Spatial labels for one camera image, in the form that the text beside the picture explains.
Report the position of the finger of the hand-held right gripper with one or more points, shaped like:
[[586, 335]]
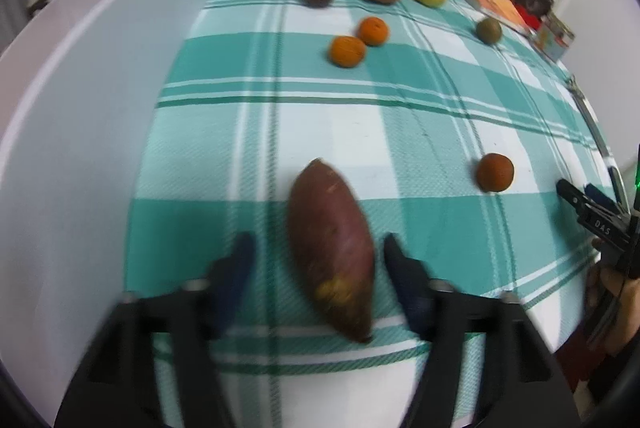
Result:
[[600, 197], [572, 194]]

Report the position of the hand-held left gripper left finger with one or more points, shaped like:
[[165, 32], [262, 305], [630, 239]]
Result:
[[239, 258]]

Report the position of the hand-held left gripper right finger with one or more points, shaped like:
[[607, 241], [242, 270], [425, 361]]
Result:
[[400, 264]]

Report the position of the purple sweet potato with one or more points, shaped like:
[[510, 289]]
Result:
[[331, 244]]

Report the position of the orange tangerine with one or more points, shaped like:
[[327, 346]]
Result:
[[347, 51], [373, 31]]

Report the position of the person's right hand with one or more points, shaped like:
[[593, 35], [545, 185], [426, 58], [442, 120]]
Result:
[[622, 308]]

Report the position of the reddish brown round fruit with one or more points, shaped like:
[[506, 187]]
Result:
[[494, 172]]

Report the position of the small printed box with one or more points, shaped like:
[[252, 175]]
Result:
[[552, 36]]

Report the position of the brown kiwi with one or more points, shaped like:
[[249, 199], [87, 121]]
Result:
[[488, 30]]

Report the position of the orange book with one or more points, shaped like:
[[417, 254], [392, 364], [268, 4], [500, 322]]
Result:
[[495, 6]]

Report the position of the white foam board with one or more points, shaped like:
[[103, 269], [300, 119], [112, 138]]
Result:
[[85, 118]]

